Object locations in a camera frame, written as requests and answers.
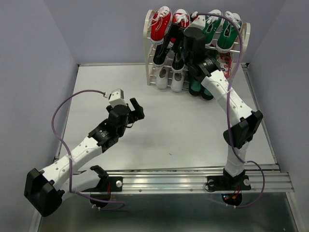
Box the red canvas sneaker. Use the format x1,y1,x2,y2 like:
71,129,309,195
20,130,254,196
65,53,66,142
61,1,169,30
169,8,191,49
148,6,172,45

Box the black canvas sneaker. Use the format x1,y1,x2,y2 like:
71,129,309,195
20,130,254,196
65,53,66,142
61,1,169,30
172,46,187,73
153,43,172,67

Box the white sneaker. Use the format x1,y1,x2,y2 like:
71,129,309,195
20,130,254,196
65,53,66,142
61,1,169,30
156,66,169,89
171,71,186,92

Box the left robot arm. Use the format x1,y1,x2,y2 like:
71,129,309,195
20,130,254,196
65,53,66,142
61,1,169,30
24,98,145,217

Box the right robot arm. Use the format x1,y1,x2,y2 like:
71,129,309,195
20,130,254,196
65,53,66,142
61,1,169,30
162,24,263,191

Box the cream metal shoe shelf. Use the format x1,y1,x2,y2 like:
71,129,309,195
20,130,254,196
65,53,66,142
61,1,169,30
143,10,250,90

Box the left dark green shoe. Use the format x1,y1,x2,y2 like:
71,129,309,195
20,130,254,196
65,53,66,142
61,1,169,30
188,72,202,96

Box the dark green shoe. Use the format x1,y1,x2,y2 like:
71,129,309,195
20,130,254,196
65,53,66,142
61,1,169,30
201,88,213,101
188,72,202,96

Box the right dark green shoe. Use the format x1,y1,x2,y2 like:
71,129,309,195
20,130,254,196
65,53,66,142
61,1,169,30
201,88,213,101

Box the left green canvas sneaker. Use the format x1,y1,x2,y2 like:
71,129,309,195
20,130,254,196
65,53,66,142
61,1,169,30
202,15,224,47

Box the green canvas sneaker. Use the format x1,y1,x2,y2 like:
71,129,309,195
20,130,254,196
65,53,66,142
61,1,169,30
216,11,242,53
202,15,224,47

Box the right pink patterned slipper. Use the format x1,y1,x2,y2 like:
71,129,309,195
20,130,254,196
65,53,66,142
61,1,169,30
216,52,233,79

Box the right green canvas sneaker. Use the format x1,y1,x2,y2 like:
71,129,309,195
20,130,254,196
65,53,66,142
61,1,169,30
216,11,242,53

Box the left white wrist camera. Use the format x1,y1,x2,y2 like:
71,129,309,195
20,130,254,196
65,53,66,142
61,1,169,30
109,88,126,108

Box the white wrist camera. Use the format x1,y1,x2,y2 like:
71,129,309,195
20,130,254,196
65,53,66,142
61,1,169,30
188,15,206,30
109,88,126,108

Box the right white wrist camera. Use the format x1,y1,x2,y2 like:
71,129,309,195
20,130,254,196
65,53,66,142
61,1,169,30
188,15,206,30

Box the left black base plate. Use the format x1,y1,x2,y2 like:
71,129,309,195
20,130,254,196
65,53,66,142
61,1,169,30
81,176,123,193

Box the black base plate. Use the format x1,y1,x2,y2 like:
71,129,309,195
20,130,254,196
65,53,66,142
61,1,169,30
81,176,123,193
207,175,252,192

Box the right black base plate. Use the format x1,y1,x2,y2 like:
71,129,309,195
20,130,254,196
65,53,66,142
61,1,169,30
207,175,252,192

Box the aluminium mounting rail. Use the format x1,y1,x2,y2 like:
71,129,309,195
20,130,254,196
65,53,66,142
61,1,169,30
72,169,294,195

